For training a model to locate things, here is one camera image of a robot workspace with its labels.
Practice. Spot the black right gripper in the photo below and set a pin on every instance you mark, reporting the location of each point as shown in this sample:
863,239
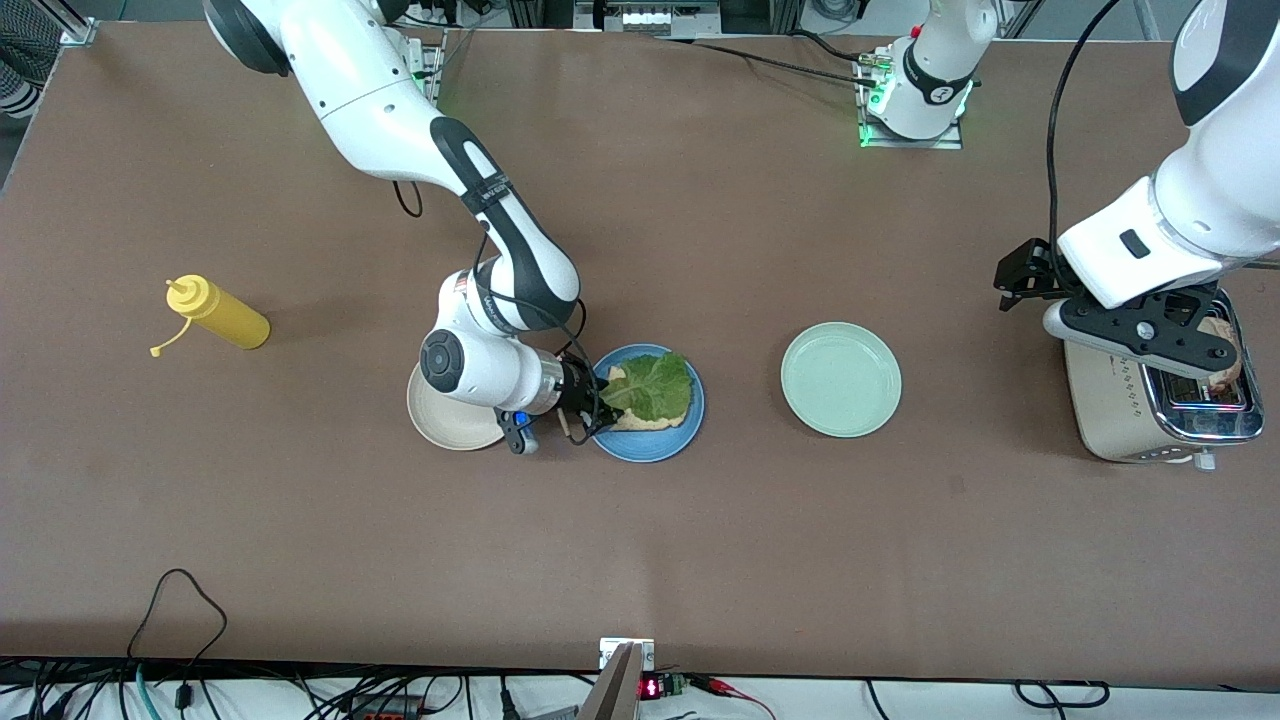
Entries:
577,385

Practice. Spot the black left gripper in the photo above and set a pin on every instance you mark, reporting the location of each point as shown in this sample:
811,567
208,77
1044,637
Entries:
1024,268

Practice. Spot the green lettuce leaf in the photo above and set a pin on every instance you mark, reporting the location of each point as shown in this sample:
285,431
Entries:
650,385

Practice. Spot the toasted bread slice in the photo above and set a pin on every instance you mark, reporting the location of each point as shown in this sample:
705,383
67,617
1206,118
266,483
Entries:
1230,380
655,423

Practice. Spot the yellow squeeze bottle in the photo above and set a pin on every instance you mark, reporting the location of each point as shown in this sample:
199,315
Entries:
225,320

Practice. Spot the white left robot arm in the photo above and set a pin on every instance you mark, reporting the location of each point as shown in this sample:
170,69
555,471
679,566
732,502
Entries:
1200,200

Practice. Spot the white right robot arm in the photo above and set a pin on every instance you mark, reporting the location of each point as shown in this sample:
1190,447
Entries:
350,80

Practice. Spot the blue plate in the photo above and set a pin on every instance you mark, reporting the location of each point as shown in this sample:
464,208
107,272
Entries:
655,445

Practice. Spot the beige plate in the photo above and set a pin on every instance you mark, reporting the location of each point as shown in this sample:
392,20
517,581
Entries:
450,425

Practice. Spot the pale green plate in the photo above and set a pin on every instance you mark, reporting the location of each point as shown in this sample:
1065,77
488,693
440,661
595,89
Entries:
841,379

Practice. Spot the beige chrome toaster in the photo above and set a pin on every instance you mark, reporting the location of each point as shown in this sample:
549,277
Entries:
1110,410

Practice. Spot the red display module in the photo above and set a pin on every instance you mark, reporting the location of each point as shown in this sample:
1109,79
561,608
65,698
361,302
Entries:
652,688

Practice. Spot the white power strip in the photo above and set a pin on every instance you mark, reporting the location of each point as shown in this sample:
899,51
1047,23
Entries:
440,10

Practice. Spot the dark mesh patterned object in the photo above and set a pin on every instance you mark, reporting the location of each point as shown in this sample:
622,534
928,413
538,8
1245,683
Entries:
25,60

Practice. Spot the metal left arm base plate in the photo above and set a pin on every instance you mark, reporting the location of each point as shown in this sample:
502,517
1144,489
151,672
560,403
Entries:
905,144

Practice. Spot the white pole bracket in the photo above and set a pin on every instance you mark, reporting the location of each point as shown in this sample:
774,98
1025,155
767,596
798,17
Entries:
648,655

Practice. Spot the grey camera pole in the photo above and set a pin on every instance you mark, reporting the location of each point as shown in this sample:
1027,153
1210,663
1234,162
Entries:
615,690

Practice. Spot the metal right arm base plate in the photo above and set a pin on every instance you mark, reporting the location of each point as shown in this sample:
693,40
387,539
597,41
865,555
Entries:
436,80

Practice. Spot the aluminium frame device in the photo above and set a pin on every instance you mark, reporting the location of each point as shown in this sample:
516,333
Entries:
650,18

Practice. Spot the metal table corner bracket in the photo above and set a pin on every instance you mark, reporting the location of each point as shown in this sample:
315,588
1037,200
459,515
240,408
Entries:
78,30

